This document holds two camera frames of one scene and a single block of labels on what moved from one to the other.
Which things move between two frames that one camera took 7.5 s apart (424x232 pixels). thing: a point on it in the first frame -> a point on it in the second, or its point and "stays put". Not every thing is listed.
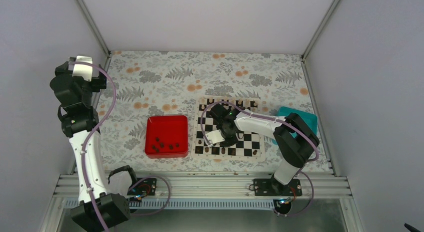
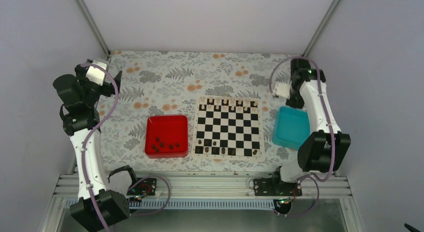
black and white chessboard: (249, 146) stays put
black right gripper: (231, 142) -> (298, 104)
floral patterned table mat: (171, 83) stays put
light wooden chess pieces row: (206, 101) stays put
